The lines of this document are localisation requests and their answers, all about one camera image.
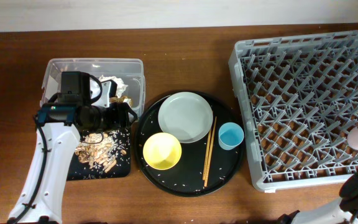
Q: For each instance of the wooden chopstick right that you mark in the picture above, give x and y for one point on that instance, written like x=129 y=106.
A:
x=210 y=153

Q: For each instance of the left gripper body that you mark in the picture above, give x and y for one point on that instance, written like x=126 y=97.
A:
x=115 y=118

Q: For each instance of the blue cup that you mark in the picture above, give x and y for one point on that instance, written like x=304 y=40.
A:
x=230 y=135

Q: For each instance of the wooden chopstick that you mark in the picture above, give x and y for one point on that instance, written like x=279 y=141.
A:
x=210 y=153
x=207 y=151

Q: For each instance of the food scraps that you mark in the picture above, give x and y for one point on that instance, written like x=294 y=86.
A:
x=99 y=152

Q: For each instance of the gold foil wrapper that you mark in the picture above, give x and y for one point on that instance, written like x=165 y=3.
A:
x=122 y=99

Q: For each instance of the clear plastic bin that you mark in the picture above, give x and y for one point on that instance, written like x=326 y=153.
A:
x=130 y=70

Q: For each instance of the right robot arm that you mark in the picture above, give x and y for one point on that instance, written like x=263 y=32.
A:
x=342 y=210

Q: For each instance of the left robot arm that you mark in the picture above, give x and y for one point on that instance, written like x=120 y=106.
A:
x=62 y=124

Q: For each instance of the grey plate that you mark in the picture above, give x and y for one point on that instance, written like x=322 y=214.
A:
x=185 y=115

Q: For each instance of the wooden chopstick left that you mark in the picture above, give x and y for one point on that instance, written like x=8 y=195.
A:
x=207 y=151

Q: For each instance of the white napkin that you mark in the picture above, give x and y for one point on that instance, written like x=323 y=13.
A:
x=121 y=85

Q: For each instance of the round black serving tray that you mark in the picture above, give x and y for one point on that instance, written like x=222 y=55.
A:
x=185 y=179

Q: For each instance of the grey dishwasher rack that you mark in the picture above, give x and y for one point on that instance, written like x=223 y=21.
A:
x=298 y=97

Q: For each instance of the yellow bowl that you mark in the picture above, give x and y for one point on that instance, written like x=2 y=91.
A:
x=162 y=151

